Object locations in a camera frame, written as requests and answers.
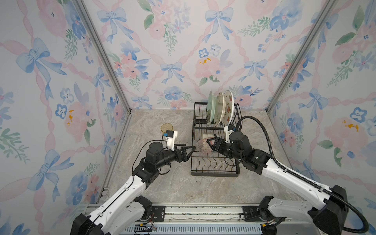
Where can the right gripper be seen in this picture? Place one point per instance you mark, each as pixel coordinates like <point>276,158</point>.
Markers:
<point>219,141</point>

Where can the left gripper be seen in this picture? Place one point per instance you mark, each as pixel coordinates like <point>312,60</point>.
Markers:
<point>183,157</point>

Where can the pink glass cup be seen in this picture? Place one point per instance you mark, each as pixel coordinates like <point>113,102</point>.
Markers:
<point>203,147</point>

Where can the black wire dish rack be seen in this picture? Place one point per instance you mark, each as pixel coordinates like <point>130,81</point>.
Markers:
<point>206,162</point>

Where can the yellow glass cup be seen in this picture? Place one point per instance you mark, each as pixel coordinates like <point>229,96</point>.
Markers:
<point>166,127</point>

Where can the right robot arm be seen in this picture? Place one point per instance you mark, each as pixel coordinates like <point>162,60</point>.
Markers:
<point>321,205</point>

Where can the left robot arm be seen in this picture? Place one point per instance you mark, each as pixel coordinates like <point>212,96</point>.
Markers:
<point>128,205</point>

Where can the cream ribbed bowl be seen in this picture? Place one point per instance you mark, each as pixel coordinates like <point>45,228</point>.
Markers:
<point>206,136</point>

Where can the green plate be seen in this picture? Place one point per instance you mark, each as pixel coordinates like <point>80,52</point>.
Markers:
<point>211,106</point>

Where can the cream plate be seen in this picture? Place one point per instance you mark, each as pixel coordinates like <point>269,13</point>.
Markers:
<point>219,109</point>

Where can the white floral plate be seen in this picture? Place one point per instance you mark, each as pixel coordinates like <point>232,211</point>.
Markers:
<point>229,107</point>

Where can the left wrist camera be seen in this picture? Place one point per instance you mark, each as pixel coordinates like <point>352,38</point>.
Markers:
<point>170,138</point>

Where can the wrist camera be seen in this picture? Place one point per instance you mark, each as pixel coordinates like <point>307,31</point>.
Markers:
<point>229,129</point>
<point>170,138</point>

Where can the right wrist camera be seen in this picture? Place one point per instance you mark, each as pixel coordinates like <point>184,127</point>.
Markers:
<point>229,129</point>

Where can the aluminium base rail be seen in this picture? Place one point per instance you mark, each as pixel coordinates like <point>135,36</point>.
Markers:
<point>188,219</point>

